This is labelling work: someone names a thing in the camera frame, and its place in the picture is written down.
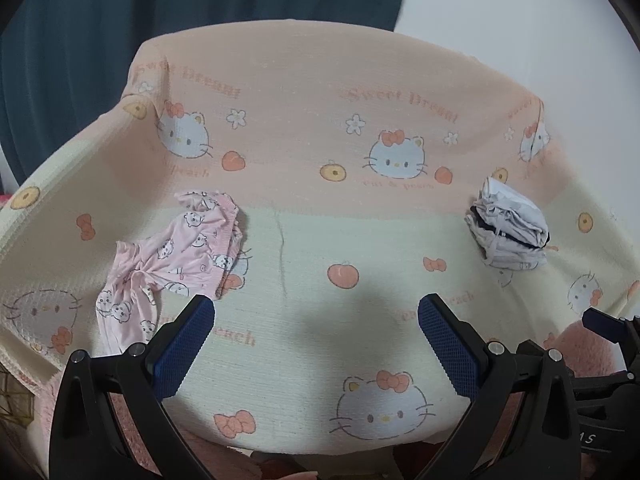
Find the dark blue curtain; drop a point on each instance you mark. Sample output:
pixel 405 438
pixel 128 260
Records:
pixel 150 35

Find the pink fluffy blanket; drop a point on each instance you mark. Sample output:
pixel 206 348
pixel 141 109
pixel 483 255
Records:
pixel 45 405

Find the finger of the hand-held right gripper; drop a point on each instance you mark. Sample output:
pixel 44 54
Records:
pixel 604 324

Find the folded grey white clothes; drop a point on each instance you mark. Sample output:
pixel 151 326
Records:
pixel 510 232

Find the pink cartoon print pajama pants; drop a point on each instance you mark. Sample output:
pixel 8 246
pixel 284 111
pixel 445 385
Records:
pixel 165 255

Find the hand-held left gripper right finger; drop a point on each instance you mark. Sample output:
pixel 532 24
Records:
pixel 445 345

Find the peach cream cat printed blanket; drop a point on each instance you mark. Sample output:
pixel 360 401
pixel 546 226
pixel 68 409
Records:
pixel 310 200

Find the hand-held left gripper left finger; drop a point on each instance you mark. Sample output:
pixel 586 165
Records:
pixel 186 345

